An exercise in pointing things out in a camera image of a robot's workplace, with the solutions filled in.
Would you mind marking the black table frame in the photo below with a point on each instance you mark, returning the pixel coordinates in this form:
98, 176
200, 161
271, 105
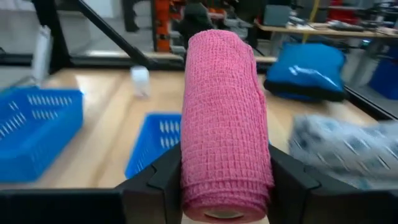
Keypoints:
51, 31

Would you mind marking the patterned grey cloth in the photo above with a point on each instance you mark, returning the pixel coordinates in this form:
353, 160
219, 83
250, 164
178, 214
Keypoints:
342, 149

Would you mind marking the small white bottle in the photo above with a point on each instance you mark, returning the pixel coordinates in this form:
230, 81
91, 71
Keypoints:
140, 81

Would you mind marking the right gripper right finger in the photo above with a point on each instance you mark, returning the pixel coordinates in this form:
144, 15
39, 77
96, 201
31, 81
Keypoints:
298, 193

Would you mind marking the pink bandage roll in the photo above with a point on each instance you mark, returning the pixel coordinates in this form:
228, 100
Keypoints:
224, 124

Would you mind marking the blue slotted plastic basket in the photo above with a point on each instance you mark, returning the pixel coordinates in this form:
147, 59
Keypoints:
37, 146
152, 140

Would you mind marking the person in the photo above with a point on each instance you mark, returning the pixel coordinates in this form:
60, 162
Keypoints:
196, 21

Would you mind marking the long wooden desk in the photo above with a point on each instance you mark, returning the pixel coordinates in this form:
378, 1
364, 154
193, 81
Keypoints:
311, 30

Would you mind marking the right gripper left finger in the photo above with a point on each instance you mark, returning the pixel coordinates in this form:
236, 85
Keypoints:
155, 193

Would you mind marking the orange rack post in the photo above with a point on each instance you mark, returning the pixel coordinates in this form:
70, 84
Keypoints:
162, 25

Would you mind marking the blue storage bin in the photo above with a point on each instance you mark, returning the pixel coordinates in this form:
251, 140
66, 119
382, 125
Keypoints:
385, 77

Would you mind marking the blue first aid pouch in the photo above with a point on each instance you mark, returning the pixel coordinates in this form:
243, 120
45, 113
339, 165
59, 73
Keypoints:
304, 68

